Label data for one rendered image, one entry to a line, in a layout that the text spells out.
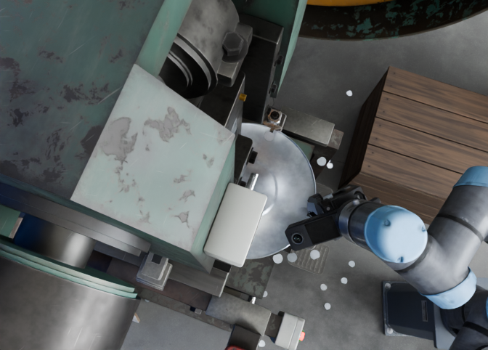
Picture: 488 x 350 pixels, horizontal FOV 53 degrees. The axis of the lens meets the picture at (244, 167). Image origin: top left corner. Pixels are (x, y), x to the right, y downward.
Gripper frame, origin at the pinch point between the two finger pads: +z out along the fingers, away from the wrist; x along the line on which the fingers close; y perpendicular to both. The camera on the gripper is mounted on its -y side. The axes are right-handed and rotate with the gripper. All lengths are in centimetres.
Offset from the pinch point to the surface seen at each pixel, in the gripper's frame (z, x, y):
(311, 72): 93, 27, 46
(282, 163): 4.6, 10.9, 0.0
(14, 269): -59, 21, -36
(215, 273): 8.0, -4.7, -23.0
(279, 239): 0.5, -2.3, -8.2
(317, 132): 20.2, 11.9, 15.0
